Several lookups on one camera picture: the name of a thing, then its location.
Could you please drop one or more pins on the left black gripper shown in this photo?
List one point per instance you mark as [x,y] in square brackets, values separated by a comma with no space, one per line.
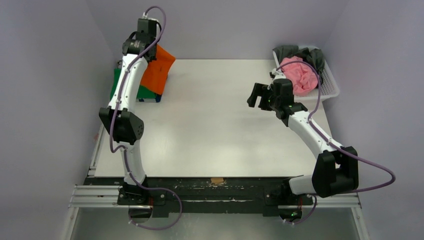
[153,58]

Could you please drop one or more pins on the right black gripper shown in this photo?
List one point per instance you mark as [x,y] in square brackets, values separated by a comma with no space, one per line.
[262,97]

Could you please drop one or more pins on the orange t shirt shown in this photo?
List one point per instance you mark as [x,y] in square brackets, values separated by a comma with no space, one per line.
[156,74]

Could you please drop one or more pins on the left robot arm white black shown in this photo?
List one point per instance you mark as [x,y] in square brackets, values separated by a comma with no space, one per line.
[124,127]

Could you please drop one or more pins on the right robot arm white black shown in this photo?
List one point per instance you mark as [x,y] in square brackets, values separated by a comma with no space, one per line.
[336,169]

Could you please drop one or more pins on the pink t shirt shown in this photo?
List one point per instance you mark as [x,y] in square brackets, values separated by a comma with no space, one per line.
[302,77]

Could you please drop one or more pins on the folded green t shirt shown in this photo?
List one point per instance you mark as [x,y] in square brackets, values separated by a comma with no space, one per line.
[143,92]

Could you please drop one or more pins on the folded blue t shirt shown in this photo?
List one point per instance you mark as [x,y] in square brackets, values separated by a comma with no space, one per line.
[155,99]

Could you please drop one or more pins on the dark grey t shirt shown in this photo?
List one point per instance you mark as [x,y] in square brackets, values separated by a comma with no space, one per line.
[294,60]

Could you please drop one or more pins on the white plastic basket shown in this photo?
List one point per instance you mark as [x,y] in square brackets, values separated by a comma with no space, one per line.
[328,86]

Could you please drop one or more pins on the brown tape piece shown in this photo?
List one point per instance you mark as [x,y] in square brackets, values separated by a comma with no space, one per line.
[217,180]

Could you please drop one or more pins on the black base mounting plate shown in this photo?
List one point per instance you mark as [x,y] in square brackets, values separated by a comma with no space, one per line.
[268,196]

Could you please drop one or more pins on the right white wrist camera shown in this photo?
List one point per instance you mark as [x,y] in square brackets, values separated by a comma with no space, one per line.
[276,74]

